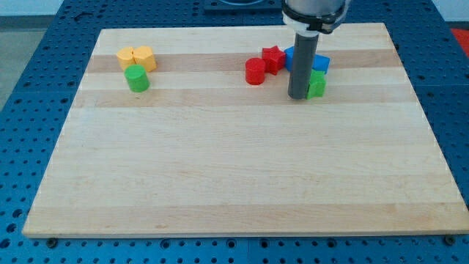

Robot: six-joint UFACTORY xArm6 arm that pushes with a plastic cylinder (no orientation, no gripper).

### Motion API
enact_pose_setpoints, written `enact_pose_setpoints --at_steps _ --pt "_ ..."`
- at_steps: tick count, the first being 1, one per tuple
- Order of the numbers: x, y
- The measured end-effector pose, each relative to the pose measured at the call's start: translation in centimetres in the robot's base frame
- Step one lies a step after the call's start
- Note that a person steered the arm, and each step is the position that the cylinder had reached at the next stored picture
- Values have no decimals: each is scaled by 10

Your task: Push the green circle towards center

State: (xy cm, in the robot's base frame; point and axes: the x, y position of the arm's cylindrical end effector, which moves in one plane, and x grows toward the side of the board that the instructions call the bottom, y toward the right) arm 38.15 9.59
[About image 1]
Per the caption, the blue block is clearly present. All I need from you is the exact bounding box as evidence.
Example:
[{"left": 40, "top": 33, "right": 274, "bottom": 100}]
[{"left": 284, "top": 46, "right": 330, "bottom": 74}]

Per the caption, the red cylinder block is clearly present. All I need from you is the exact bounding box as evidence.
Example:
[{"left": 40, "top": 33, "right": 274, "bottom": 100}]
[{"left": 245, "top": 57, "right": 266, "bottom": 85}]

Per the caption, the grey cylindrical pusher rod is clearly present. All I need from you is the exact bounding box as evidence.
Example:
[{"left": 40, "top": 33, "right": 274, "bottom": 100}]
[{"left": 288, "top": 34, "right": 319, "bottom": 100}]

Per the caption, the yellow hexagon block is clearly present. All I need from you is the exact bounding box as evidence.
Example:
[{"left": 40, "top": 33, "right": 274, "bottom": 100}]
[{"left": 133, "top": 45, "right": 157, "bottom": 72}]

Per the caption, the yellow heart block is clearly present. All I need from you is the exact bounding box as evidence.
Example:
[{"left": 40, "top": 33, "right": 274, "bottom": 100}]
[{"left": 116, "top": 46, "right": 136, "bottom": 71}]

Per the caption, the green star block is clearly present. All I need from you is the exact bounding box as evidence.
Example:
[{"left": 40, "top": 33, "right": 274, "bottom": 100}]
[{"left": 306, "top": 70, "right": 327, "bottom": 100}]

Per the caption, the red star block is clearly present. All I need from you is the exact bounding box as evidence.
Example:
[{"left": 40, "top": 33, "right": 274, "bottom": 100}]
[{"left": 262, "top": 45, "right": 286, "bottom": 76}]

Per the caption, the wooden board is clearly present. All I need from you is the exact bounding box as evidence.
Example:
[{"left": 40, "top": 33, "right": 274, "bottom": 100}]
[{"left": 23, "top": 23, "right": 468, "bottom": 238}]

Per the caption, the green cylinder block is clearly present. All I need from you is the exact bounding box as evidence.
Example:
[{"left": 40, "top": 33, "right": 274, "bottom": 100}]
[{"left": 124, "top": 65, "right": 149, "bottom": 92}]

